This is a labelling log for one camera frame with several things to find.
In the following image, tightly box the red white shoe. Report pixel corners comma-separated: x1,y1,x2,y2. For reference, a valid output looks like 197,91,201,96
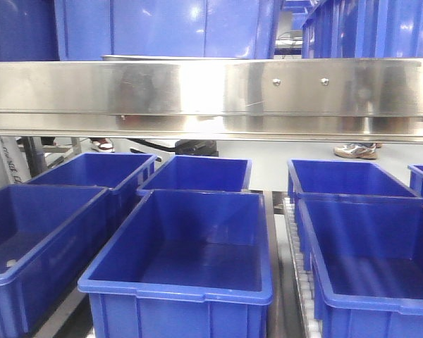
90,138,115,153

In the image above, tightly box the white sneaker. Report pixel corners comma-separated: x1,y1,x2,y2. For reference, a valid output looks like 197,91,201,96
333,143,377,160

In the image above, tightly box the stainless steel shelf rail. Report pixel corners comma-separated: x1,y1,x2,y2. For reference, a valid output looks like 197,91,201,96
0,58,423,144

